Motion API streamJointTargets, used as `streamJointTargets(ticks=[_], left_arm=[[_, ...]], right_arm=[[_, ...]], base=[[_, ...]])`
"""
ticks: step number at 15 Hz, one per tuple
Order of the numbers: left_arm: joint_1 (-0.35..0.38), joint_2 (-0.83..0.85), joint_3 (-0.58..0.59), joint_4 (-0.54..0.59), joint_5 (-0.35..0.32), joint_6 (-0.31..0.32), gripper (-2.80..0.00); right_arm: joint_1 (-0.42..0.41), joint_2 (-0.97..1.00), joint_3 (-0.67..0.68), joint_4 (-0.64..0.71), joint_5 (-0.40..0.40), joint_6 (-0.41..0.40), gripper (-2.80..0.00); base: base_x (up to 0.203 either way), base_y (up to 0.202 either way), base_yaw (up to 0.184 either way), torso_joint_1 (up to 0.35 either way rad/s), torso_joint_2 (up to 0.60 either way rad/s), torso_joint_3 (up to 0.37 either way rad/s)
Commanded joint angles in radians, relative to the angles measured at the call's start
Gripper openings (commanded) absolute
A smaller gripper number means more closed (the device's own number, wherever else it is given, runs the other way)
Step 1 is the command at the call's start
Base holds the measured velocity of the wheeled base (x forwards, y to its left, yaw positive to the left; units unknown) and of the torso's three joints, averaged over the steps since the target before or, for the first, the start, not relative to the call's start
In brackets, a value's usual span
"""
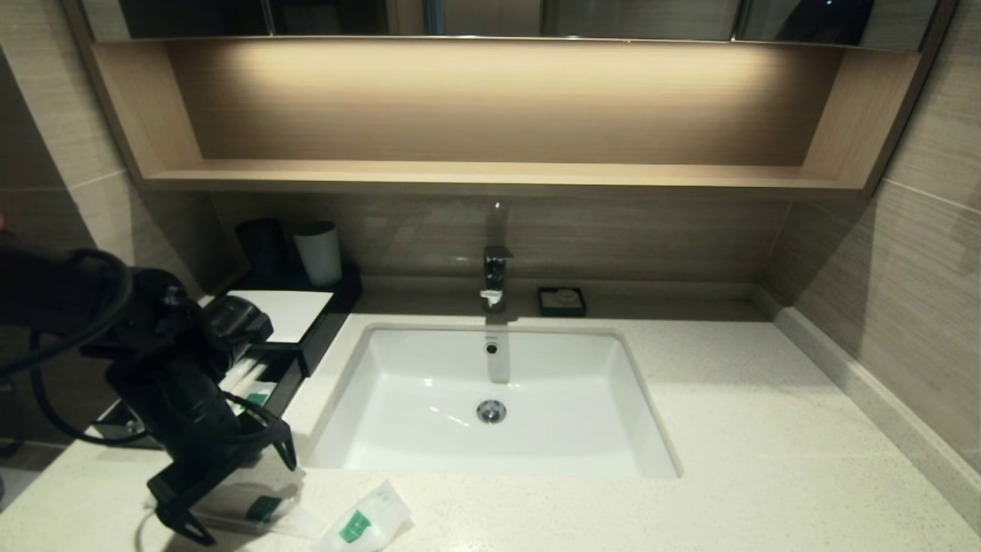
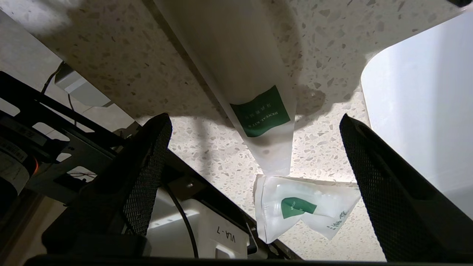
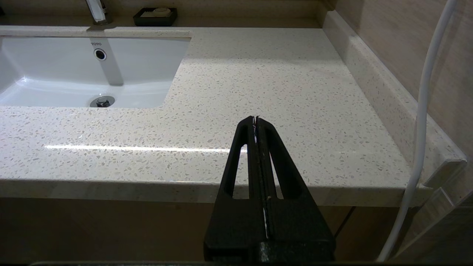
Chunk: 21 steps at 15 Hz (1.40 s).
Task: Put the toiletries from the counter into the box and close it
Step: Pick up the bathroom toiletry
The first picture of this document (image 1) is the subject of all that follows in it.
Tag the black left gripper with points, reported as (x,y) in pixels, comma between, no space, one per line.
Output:
(207,445)

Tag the wide long frosted packet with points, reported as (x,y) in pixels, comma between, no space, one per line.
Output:
(264,510)

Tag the black pull-out drawer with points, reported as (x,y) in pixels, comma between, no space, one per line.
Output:
(287,383)

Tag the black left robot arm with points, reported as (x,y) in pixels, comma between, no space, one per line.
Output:
(115,322)

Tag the flat white green-label sachet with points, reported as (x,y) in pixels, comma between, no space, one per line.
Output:
(260,397)

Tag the small square frosted packet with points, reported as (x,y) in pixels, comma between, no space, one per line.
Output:
(356,525)

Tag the white sink basin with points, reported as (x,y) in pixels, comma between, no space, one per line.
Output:
(414,399)

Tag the black cup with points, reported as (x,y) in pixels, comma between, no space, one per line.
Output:
(263,247)

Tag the grey cup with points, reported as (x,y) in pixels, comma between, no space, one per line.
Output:
(319,254)

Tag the chrome sink drain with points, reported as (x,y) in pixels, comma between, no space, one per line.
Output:
(491,412)

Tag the chrome faucet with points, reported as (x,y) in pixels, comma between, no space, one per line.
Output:
(496,274)

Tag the black soap dish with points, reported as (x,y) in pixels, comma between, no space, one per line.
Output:
(546,310)

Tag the round white soap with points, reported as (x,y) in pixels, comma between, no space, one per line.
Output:
(565,296)

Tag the mirror cabinet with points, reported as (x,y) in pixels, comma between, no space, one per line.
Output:
(613,17)

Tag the wooden wall niche shelf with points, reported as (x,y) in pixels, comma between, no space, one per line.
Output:
(490,103)

